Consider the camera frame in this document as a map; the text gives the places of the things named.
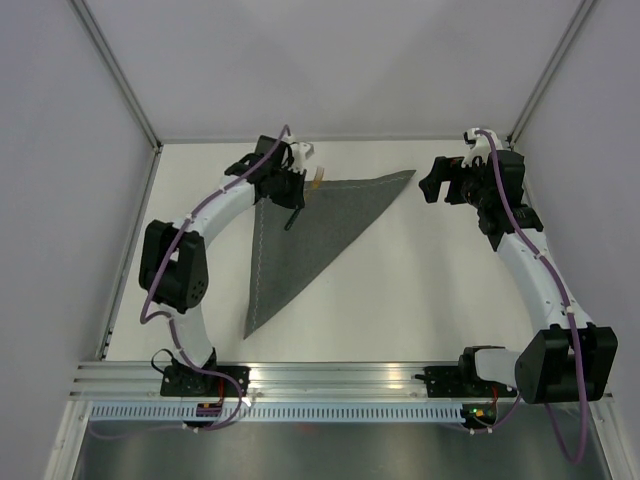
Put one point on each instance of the right aluminium frame post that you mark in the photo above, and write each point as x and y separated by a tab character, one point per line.
577	22

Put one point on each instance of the grey cloth napkin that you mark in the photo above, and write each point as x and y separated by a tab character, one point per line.
289	254

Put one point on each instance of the aluminium front rail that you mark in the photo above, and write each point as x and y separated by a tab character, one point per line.
287	381

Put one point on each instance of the gold fork green handle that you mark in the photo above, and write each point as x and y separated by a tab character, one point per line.
314	185

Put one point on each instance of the wrist white camera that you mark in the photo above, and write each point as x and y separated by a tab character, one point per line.
298	153
480	147

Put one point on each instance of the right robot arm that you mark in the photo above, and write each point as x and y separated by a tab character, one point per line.
567	347

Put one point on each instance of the white slotted cable duct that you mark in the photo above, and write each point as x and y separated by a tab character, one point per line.
280	412

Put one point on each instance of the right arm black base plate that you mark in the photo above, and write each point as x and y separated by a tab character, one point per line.
467	382

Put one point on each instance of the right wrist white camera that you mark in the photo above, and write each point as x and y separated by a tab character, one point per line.
480	147

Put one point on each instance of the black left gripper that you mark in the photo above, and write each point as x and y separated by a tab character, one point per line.
294	199

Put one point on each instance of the left aluminium frame post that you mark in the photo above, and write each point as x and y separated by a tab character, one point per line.
94	32

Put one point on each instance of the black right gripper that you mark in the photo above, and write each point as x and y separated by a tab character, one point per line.
448	169

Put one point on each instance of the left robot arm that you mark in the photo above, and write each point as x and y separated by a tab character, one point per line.
173	267

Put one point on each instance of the aluminium frame post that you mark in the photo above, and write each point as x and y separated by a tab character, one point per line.
94	32
577	22

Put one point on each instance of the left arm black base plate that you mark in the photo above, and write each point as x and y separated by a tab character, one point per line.
181	381

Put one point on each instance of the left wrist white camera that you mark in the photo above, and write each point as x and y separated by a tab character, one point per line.
298	153

